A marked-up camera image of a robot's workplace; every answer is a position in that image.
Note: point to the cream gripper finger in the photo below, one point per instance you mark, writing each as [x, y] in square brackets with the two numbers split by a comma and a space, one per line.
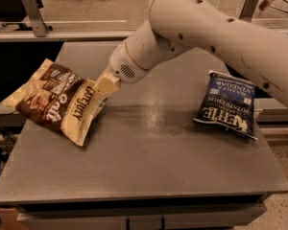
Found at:
[99, 107]

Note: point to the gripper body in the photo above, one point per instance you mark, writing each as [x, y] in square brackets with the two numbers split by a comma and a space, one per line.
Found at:
[121, 63]

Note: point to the brown Late July chip bag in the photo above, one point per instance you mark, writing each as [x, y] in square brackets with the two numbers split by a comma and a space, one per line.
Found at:
[57, 98]

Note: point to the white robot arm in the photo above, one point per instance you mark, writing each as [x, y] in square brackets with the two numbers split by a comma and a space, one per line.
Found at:
[174, 27]

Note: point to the blue Kettle chip bag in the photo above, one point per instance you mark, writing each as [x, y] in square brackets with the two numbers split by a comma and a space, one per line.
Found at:
[228, 102]

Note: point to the grey table drawer front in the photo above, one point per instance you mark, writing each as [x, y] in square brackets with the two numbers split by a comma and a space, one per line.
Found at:
[201, 217]

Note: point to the left metal bracket post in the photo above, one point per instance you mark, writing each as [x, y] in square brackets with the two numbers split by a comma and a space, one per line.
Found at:
[37, 23]

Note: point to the metal bracket post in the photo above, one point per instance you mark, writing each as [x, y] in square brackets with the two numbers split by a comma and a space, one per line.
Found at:
[37, 23]
[248, 10]

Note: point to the metal rail barrier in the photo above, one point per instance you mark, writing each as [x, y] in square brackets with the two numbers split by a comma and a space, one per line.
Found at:
[65, 36]

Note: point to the right metal bracket post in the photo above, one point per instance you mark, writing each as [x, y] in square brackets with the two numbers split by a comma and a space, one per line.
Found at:
[248, 10]

